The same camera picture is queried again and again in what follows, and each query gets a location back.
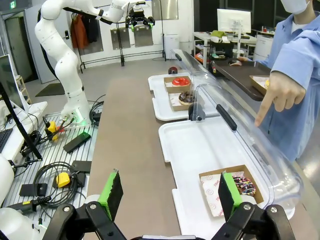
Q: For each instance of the wooden shelf unit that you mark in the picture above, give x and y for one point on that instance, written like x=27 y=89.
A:
x=23 y=87

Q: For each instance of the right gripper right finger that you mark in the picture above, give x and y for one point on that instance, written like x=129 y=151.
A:
x=227 y=195

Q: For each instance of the hanging black jacket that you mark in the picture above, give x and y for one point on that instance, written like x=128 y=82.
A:
x=92 y=28

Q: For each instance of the green fabric bag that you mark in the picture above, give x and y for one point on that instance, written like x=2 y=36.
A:
x=218 y=33

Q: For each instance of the person's left forearm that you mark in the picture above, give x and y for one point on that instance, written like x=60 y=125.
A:
x=300 y=65

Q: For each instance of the person in blue shirt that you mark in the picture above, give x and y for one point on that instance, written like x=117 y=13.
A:
x=310 y=120

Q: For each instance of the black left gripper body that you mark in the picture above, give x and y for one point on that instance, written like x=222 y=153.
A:
x=138 y=17

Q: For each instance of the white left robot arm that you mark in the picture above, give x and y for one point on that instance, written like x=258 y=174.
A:
x=67 y=65

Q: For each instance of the brown cardboard donut box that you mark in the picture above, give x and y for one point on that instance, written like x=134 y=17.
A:
x=258 y=197
x=180 y=108
x=255 y=87
x=168 y=88

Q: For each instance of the black flat plate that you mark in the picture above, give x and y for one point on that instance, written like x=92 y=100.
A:
x=81 y=166

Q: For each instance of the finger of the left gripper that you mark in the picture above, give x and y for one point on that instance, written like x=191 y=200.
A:
x=151 y=23
x=130 y=24

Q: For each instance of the white printed paper liner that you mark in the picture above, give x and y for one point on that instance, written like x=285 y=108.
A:
x=260 y=80
x=212 y=192
x=173 y=98

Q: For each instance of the dark floor mat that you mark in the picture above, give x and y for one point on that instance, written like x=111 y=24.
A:
x=50 y=90

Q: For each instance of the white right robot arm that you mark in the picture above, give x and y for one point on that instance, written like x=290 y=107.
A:
x=12 y=225

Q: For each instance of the white computer monitor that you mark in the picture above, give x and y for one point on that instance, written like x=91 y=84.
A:
x=233 y=20

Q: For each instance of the white office desk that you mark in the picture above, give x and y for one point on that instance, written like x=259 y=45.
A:
x=200 y=37

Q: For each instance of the black tripod pole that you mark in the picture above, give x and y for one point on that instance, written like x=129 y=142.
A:
x=20 y=125

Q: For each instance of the long black flat box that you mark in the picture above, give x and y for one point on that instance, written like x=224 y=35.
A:
x=77 y=142

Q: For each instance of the small black box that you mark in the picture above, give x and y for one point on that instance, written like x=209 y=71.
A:
x=80 y=180

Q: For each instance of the steel wall plate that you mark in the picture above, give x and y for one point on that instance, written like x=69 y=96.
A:
x=143 y=36
x=120 y=38

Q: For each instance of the chocolate glazed donut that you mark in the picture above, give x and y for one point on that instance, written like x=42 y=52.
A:
x=186 y=98

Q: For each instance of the dark brown serving tray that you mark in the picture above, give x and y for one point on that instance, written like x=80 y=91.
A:
x=235 y=77

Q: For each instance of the person's left hand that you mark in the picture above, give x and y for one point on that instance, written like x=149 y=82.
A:
x=282 y=92

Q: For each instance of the green exit sign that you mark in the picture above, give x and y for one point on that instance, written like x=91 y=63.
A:
x=12 y=5

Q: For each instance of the aluminium mounting plate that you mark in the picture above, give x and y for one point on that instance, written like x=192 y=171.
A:
x=50 y=155

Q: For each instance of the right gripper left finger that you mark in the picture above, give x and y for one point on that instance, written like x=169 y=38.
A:
x=111 y=195

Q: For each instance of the person's right hand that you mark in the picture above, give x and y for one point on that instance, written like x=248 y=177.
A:
x=243 y=59

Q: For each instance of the clear plastic tray lid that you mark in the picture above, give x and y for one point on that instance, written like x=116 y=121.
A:
x=262 y=140
x=190 y=62

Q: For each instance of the red glazed donut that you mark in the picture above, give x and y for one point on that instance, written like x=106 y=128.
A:
x=181 y=82

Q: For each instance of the yellow sprinkled donut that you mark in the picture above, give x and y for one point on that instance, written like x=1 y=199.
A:
x=267 y=84

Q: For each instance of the white display tray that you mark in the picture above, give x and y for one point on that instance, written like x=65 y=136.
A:
x=160 y=107
x=200 y=145

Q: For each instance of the dark desktop monitor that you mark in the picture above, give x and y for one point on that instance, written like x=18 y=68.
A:
x=7 y=80

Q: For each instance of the white air purifier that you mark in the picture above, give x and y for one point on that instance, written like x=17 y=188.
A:
x=171 y=47

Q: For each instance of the white storage cabinet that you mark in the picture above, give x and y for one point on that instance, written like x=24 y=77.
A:
x=263 y=47

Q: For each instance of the black plate with screw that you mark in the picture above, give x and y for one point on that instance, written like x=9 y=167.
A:
x=32 y=190

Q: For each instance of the hanging orange jacket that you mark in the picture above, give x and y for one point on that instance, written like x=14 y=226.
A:
x=79 y=32

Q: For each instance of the black clothes rack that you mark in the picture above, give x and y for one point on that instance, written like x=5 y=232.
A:
x=121 y=55

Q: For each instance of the chocolate sprinkled donut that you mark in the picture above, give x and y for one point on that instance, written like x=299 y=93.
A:
x=246 y=186

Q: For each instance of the person's right forearm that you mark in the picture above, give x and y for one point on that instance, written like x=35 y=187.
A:
x=262 y=62

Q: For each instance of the yellow emergency stop button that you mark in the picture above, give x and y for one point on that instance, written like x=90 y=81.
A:
x=62 y=180
x=53 y=127

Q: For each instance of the white face mask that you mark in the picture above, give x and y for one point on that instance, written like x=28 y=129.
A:
x=297 y=6

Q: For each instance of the black keyboard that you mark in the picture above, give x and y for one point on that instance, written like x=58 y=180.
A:
x=5 y=140

